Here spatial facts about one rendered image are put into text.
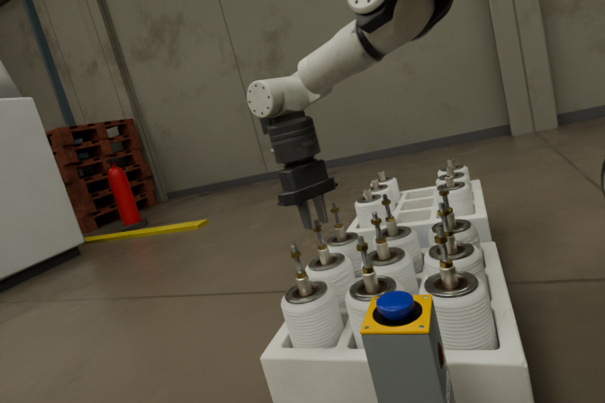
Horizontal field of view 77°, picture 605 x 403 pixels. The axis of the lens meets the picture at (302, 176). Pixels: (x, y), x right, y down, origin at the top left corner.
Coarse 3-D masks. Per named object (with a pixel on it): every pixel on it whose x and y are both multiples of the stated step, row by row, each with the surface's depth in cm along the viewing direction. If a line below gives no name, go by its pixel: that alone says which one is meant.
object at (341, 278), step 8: (344, 264) 73; (312, 272) 73; (320, 272) 72; (328, 272) 72; (336, 272) 72; (344, 272) 72; (352, 272) 74; (320, 280) 72; (328, 280) 71; (336, 280) 72; (344, 280) 72; (352, 280) 74; (336, 288) 72; (344, 288) 72; (336, 296) 72; (344, 296) 72; (344, 304) 72
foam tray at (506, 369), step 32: (512, 320) 56; (288, 352) 62; (320, 352) 60; (352, 352) 58; (448, 352) 52; (480, 352) 51; (512, 352) 49; (288, 384) 61; (320, 384) 59; (352, 384) 57; (480, 384) 50; (512, 384) 48
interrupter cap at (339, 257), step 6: (318, 258) 78; (336, 258) 76; (342, 258) 75; (312, 264) 76; (318, 264) 75; (324, 264) 75; (330, 264) 73; (336, 264) 72; (312, 270) 74; (318, 270) 73; (324, 270) 72
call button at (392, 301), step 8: (384, 296) 42; (392, 296) 41; (400, 296) 41; (408, 296) 40; (376, 304) 41; (384, 304) 40; (392, 304) 40; (400, 304) 39; (408, 304) 39; (384, 312) 39; (392, 312) 39; (400, 312) 39; (408, 312) 40
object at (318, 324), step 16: (288, 304) 63; (304, 304) 61; (320, 304) 61; (336, 304) 64; (288, 320) 63; (304, 320) 61; (320, 320) 61; (336, 320) 63; (304, 336) 62; (320, 336) 61; (336, 336) 63
